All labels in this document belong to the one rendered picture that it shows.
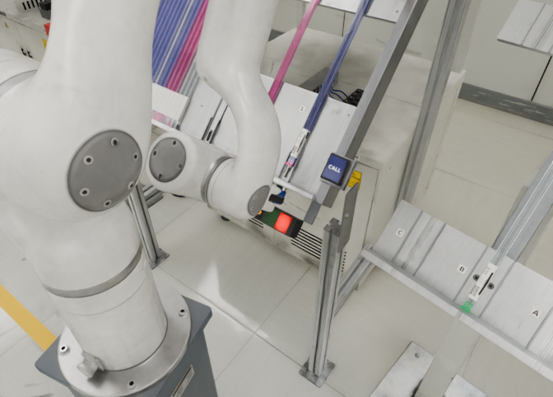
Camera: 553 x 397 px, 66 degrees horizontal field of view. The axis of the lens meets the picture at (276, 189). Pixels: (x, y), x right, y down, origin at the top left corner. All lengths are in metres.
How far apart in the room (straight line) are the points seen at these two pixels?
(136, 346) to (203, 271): 1.03
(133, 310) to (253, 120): 0.28
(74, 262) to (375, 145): 0.86
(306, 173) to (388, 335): 0.81
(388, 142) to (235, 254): 0.78
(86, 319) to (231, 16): 0.40
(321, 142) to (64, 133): 0.59
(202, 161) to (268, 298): 1.03
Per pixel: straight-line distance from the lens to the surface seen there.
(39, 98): 0.36
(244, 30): 0.57
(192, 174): 0.56
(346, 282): 1.22
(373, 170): 1.14
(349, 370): 1.43
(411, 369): 1.47
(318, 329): 1.21
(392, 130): 1.24
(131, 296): 0.55
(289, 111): 0.90
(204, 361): 0.80
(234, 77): 0.56
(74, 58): 0.37
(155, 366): 0.66
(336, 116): 0.86
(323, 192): 0.82
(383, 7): 0.93
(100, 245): 0.48
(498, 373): 1.57
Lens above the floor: 1.28
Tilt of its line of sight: 42 degrees down
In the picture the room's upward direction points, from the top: straight up
